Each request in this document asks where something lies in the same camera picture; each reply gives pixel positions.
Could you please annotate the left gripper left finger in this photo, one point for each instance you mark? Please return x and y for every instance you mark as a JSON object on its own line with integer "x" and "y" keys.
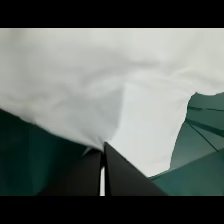
{"x": 83, "y": 176}

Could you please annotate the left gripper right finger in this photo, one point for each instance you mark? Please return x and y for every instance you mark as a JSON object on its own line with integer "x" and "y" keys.
{"x": 126, "y": 178}

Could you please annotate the white garment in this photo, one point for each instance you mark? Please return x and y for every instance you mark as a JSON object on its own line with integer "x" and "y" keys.
{"x": 100, "y": 83}

